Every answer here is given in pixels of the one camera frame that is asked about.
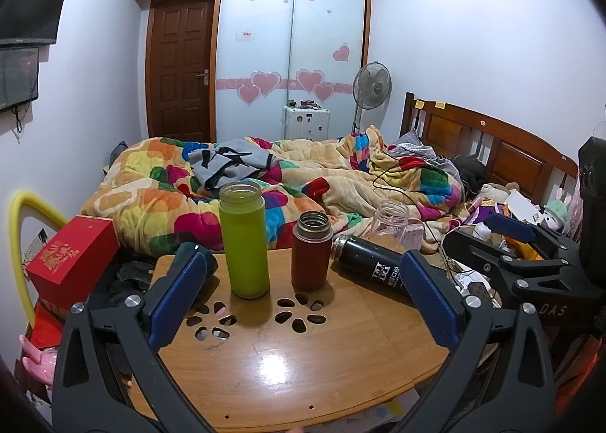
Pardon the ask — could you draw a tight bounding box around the white sliding wardrobe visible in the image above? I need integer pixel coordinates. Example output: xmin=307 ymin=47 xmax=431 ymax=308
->
xmin=215 ymin=0 xmax=367 ymax=142

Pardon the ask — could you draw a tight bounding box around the red gift box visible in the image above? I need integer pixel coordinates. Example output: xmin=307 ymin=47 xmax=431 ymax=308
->
xmin=27 ymin=216 xmax=119 ymax=309

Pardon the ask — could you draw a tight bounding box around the dark teal ceramic cup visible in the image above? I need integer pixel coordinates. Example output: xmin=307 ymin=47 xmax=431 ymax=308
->
xmin=170 ymin=242 xmax=218 ymax=294

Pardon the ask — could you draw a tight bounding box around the colourful heart blanket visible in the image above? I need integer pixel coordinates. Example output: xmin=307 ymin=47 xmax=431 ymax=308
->
xmin=81 ymin=126 xmax=463 ymax=258

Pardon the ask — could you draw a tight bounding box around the black thermos lying down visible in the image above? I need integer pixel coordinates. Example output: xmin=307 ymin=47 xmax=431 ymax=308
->
xmin=331 ymin=234 xmax=408 ymax=295

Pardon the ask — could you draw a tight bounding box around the clear glass jar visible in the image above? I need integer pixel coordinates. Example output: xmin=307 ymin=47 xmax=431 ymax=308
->
xmin=365 ymin=200 xmax=409 ymax=253

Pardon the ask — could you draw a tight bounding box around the pink plastic toy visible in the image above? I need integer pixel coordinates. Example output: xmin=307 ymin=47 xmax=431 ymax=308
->
xmin=19 ymin=335 xmax=58 ymax=388

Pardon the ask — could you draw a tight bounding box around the green hat plush doll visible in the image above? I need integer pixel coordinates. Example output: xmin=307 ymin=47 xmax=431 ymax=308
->
xmin=541 ymin=188 xmax=571 ymax=232

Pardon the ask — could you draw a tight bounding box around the wooden bed headboard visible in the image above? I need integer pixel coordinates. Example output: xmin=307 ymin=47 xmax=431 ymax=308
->
xmin=401 ymin=92 xmax=578 ymax=203

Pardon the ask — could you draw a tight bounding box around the green tall bottle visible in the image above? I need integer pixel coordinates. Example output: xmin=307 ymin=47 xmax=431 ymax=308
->
xmin=219 ymin=181 xmax=270 ymax=300

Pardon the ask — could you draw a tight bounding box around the grey black garment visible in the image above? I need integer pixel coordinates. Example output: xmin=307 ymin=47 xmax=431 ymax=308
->
xmin=188 ymin=139 xmax=277 ymax=192

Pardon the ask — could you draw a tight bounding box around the brown wooden door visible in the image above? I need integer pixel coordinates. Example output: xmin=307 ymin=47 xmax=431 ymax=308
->
xmin=146 ymin=0 xmax=214 ymax=142

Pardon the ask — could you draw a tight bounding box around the standing electric fan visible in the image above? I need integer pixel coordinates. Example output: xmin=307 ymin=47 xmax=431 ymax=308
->
xmin=352 ymin=62 xmax=392 ymax=132

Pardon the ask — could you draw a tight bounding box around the black wall television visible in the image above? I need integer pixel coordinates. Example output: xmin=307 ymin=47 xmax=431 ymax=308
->
xmin=0 ymin=0 xmax=65 ymax=46

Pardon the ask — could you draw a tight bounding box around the yellow foam tube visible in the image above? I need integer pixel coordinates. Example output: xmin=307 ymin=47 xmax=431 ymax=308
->
xmin=8 ymin=190 xmax=70 ymax=328

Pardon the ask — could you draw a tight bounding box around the red thermos cup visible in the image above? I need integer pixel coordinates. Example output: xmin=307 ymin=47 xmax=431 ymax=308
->
xmin=291 ymin=211 xmax=333 ymax=291

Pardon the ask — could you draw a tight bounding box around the wall mounted black box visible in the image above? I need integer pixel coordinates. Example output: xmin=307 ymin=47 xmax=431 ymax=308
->
xmin=0 ymin=47 xmax=39 ymax=111

